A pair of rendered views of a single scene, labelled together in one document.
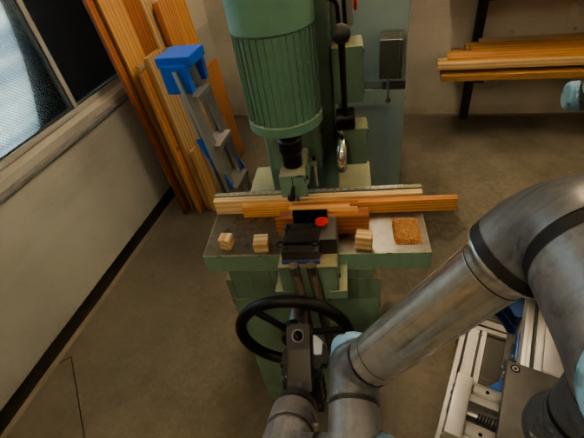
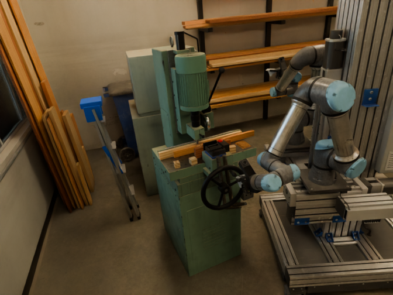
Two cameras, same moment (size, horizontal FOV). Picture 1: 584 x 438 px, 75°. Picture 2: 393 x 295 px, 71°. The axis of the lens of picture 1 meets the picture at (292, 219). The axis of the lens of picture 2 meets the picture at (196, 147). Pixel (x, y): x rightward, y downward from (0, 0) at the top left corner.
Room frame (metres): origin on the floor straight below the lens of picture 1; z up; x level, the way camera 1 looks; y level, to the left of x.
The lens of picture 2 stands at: (-0.49, 0.88, 1.74)
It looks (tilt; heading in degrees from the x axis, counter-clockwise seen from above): 27 degrees down; 326
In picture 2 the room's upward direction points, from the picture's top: 5 degrees counter-clockwise
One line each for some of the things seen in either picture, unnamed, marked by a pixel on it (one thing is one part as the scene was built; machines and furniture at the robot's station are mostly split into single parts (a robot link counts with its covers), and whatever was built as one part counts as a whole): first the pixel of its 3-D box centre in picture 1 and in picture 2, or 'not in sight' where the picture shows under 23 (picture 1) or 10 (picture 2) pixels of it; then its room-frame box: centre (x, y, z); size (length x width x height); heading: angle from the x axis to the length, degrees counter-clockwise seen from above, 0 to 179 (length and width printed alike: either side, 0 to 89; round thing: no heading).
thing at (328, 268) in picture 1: (310, 258); (217, 159); (0.65, -0.03, 0.92); 0.15 x 0.13 x 0.09; 78
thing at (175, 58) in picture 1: (224, 166); (113, 163); (1.70, 0.30, 0.58); 0.27 x 0.25 x 1.16; 71
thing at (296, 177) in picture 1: (296, 174); (195, 131); (0.87, -0.03, 1.03); 0.14 x 0.07 x 0.09; 168
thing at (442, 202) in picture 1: (345, 206); (215, 143); (0.82, -0.16, 0.92); 0.60 x 0.02 x 0.04; 78
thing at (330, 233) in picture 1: (309, 239); (217, 148); (0.65, -0.03, 0.99); 0.13 x 0.11 x 0.06; 78
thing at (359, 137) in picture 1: (352, 141); (206, 119); (1.00, -0.22, 1.02); 0.09 x 0.07 x 0.12; 78
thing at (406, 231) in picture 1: (406, 228); (242, 143); (0.70, -0.29, 0.91); 0.10 x 0.07 x 0.02; 168
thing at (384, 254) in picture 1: (314, 247); (211, 160); (0.74, -0.05, 0.87); 0.61 x 0.30 x 0.06; 78
